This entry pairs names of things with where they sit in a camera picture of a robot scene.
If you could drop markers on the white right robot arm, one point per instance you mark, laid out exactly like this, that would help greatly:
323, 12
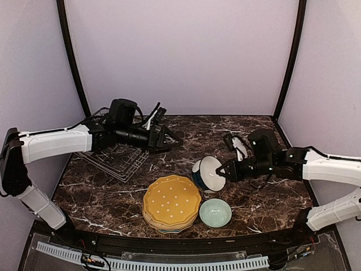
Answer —
342, 173

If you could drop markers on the chrome wire dish rack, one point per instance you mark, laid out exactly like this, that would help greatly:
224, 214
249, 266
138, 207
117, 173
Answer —
119, 162

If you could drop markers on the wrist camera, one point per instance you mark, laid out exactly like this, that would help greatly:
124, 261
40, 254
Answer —
260, 142
124, 113

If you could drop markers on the navy and white bowl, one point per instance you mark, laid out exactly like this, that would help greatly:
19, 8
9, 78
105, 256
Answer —
205, 177

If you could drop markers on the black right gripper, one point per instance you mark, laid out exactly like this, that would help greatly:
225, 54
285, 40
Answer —
235, 174

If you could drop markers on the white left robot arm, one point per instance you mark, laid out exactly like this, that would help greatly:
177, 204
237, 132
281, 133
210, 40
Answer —
22, 149

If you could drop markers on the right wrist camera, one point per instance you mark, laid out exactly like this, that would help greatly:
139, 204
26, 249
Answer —
260, 142

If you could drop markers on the blue polka dot plate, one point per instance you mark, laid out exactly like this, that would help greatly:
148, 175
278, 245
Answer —
170, 231

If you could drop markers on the black frame post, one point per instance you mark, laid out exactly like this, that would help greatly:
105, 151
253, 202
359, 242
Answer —
63, 20
301, 11

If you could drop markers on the black right frame post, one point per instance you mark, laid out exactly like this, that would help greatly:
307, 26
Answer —
301, 11

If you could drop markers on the cream ceramic plate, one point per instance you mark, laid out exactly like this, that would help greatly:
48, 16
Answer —
169, 226

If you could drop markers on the black front rail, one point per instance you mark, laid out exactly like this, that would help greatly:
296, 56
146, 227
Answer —
322, 251

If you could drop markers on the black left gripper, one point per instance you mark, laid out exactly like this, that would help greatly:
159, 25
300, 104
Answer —
160, 144

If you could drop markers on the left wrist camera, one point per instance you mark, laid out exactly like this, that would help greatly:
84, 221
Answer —
124, 113

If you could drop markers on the white slotted cable duct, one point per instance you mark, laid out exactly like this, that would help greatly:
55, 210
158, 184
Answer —
146, 261

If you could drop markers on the black left frame post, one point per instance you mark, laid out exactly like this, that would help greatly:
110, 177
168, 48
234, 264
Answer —
63, 20

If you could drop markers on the pale green striped bowl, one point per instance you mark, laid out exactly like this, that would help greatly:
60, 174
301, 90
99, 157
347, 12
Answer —
215, 213

